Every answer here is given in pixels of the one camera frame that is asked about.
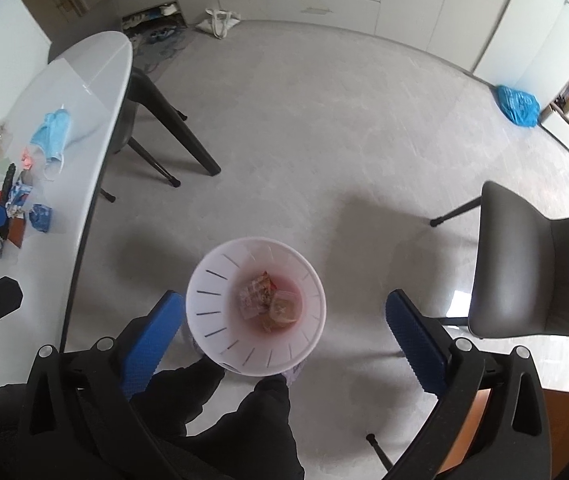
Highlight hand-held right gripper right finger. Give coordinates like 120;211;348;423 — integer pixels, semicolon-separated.
385;288;554;480

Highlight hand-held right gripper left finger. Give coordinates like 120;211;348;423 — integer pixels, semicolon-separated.
27;289;186;480

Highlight white slotted waste bin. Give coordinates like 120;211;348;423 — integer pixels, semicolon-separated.
186;236;326;376

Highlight orange brown packet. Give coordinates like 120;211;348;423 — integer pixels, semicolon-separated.
7;217;26;250

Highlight blue and white wrapper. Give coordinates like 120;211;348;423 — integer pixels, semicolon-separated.
5;182;32;218

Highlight small black item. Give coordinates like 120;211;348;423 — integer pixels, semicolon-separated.
2;164;16;206

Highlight blue crumpled wrapper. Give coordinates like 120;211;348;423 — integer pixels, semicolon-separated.
29;203;54;233

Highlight clear plastic wrapper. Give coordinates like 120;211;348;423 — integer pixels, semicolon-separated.
238;277;265;321

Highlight blue face mask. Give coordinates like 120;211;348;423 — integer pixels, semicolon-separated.
31;109;74;181

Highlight person's right shoe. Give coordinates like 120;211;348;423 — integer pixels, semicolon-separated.
282;360;308;387

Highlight orange round packet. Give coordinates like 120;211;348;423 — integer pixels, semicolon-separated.
269;292;300;329

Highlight person's right leg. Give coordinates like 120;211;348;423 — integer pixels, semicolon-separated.
184;375;306;480

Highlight black table leg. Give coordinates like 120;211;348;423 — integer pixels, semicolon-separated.
129;67;222;177

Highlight blue plastic bag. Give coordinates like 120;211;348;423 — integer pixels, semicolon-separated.
495;85;541;127

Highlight shoe niche with shoes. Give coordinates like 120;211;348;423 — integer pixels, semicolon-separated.
122;1;185;43

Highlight white tote bag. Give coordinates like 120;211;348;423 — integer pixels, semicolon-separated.
194;8;241;39

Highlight white wardrobe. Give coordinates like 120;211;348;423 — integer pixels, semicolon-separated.
429;0;569;88

